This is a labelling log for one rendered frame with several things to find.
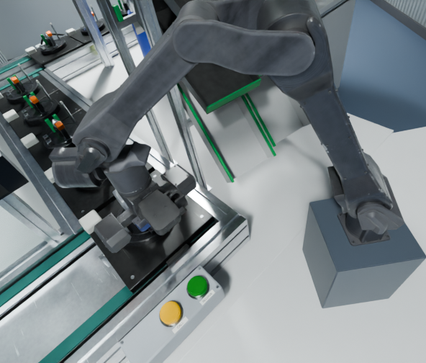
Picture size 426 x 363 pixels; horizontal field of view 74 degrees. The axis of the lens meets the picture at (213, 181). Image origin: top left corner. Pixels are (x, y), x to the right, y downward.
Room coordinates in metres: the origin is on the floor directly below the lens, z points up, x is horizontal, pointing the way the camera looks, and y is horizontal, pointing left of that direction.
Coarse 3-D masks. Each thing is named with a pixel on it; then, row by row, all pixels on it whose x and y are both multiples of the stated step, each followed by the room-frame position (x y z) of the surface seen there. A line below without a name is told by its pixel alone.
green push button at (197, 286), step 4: (196, 276) 0.24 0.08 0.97; (200, 276) 0.24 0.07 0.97; (192, 280) 0.24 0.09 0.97; (196, 280) 0.23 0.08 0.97; (200, 280) 0.23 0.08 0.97; (204, 280) 0.23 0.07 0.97; (188, 284) 0.23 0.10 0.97; (192, 284) 0.23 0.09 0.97; (196, 284) 0.23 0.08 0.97; (200, 284) 0.22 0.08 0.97; (204, 284) 0.22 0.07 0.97; (188, 288) 0.22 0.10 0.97; (192, 288) 0.22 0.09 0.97; (196, 288) 0.22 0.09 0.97; (200, 288) 0.22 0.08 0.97; (204, 288) 0.21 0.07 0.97; (192, 292) 0.21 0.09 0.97; (196, 292) 0.21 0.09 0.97; (200, 292) 0.21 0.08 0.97; (204, 292) 0.21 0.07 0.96; (196, 296) 0.21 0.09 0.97; (200, 296) 0.21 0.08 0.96
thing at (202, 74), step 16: (160, 0) 0.71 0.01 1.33; (160, 16) 0.70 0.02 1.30; (208, 64) 0.57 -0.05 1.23; (192, 80) 0.54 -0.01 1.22; (208, 80) 0.54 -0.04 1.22; (224, 80) 0.53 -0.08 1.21; (240, 80) 0.53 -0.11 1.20; (256, 80) 0.50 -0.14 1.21; (208, 96) 0.50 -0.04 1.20; (224, 96) 0.50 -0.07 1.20; (240, 96) 0.49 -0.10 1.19; (208, 112) 0.46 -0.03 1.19
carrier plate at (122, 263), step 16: (160, 176) 0.55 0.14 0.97; (112, 208) 0.48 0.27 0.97; (192, 208) 0.41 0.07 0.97; (176, 224) 0.38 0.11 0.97; (192, 224) 0.37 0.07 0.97; (208, 224) 0.37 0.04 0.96; (96, 240) 0.40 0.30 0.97; (160, 240) 0.35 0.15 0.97; (176, 240) 0.34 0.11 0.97; (112, 256) 0.34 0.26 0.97; (128, 256) 0.33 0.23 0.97; (144, 256) 0.32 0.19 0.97; (160, 256) 0.31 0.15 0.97; (128, 272) 0.29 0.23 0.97; (144, 272) 0.28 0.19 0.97; (128, 288) 0.26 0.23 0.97
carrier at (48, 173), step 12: (108, 180) 0.57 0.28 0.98; (60, 192) 0.59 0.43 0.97; (72, 192) 0.58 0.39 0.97; (84, 192) 0.56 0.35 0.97; (96, 192) 0.55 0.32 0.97; (108, 192) 0.54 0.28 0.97; (72, 204) 0.53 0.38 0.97; (84, 204) 0.52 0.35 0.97; (96, 204) 0.51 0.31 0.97; (108, 204) 0.51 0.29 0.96
